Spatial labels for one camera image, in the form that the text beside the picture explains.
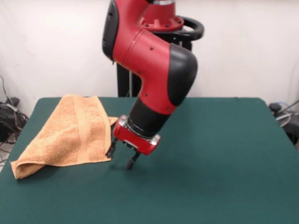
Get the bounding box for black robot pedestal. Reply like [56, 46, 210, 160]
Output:
[112, 15, 206, 98]

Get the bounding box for black cable tangle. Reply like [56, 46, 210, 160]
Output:
[0, 74, 30, 165]
[268, 99, 299, 128]

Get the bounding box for dark green table cloth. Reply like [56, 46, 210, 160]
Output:
[0, 97, 299, 224]

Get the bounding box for round black base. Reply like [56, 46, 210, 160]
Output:
[281, 115, 299, 147]

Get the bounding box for tan terry towel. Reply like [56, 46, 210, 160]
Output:
[10, 94, 119, 180]

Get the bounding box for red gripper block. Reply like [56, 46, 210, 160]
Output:
[105, 119, 161, 170]

